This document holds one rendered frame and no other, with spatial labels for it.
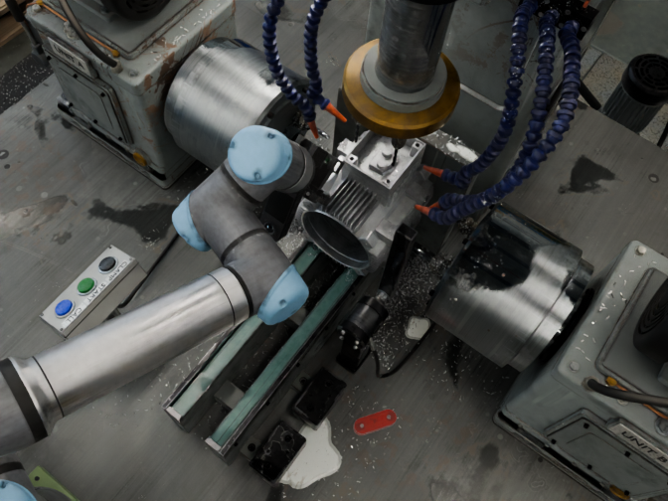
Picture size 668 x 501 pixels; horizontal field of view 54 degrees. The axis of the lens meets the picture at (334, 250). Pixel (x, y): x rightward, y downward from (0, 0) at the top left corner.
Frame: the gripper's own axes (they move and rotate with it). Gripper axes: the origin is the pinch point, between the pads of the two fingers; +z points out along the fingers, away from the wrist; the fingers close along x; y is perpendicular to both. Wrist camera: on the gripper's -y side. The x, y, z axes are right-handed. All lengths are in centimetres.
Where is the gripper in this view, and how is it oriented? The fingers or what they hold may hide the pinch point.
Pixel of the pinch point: (318, 193)
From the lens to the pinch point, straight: 118.8
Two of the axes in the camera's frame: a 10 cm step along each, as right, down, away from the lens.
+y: 5.4, -8.3, -1.2
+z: 2.5, 0.2, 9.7
